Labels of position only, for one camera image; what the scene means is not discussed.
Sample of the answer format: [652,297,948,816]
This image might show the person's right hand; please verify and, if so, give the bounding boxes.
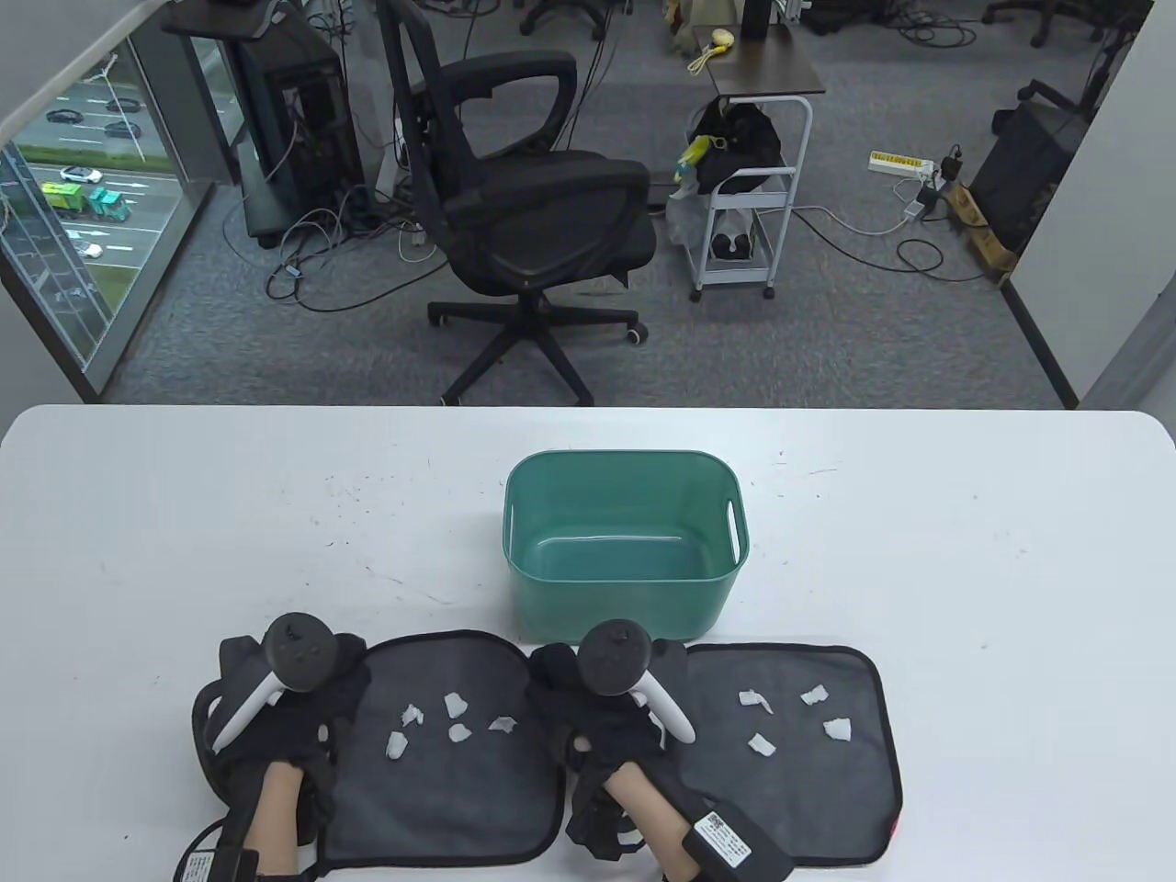
[526,640,690,784]

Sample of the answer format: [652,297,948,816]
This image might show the glass window panel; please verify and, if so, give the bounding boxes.
[0,32,218,398]

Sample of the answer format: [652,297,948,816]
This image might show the yellow toy with cord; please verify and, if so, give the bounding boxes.
[688,28,738,74]

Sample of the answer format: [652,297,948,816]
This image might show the bundle of floor cables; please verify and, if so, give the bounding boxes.
[220,179,447,315]

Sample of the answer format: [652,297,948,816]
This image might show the black white hand controller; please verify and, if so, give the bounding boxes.
[211,613,339,752]
[577,620,697,745]

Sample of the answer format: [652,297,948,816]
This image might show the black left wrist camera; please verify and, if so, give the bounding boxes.
[175,845,264,882]

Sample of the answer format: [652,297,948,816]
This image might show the person's left forearm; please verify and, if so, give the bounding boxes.
[237,761,306,876]

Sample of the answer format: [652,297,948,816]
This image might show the black computer tower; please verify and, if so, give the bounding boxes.
[230,26,370,214]

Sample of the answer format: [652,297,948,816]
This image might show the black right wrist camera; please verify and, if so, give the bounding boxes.
[678,797,797,882]

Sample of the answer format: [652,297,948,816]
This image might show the black mesh office chair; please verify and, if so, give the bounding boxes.
[377,0,659,407]

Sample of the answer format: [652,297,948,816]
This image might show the green plastic basket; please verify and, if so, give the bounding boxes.
[503,449,750,644]

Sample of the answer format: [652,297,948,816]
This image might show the black white right hand controller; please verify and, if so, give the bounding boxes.
[577,620,697,745]

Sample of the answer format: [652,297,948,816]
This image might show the white rolling cart brown top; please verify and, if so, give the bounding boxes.
[689,24,826,302]

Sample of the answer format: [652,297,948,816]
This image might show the black office chair base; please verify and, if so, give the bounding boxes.
[518,0,609,40]
[981,0,1133,49]

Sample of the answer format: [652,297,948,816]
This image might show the black equipment case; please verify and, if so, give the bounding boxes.
[969,99,1091,254]

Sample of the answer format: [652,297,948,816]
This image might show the black floor cable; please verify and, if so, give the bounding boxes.
[895,204,995,282]

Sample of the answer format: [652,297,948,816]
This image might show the white plastic bag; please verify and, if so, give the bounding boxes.
[664,182,714,249]

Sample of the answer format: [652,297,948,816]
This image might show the brown cardboard box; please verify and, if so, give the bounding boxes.
[949,182,1023,278]

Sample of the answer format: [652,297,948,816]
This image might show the person's left hand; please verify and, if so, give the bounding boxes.
[193,630,373,769]

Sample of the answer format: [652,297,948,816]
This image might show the person's right forearm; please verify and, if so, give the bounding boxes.
[602,761,713,882]

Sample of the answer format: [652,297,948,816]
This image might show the dark grey cloth mat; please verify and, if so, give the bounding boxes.
[654,642,906,868]
[317,629,567,870]

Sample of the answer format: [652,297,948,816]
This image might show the black white left hand controller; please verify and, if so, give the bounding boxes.
[211,613,339,752]

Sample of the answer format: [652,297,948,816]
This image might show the white floor cable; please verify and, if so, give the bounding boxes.
[792,175,931,238]

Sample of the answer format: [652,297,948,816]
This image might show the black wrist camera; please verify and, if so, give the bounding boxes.
[175,845,264,882]
[678,797,797,882]

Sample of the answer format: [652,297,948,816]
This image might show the black bag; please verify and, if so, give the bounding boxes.
[687,104,784,194]

